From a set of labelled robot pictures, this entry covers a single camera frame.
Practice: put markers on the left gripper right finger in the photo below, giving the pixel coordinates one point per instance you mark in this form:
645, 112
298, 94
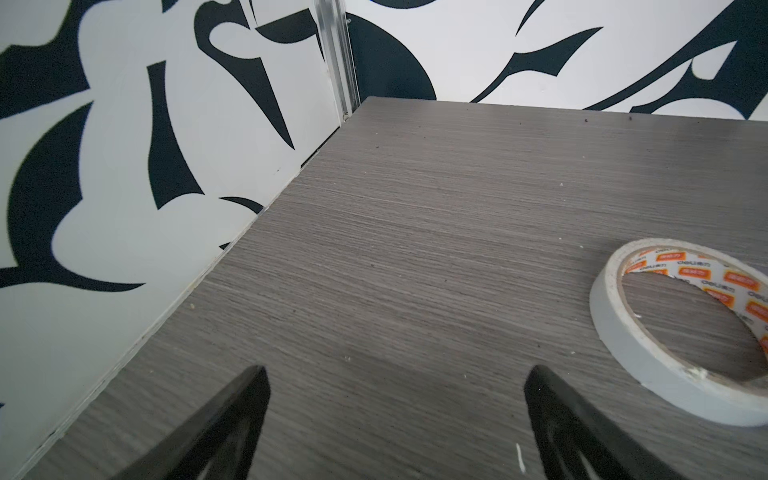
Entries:
577, 441

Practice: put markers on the white masking tape roll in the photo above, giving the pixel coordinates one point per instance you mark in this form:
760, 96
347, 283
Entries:
739, 287

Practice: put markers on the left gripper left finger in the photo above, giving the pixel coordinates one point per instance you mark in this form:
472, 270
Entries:
218, 441

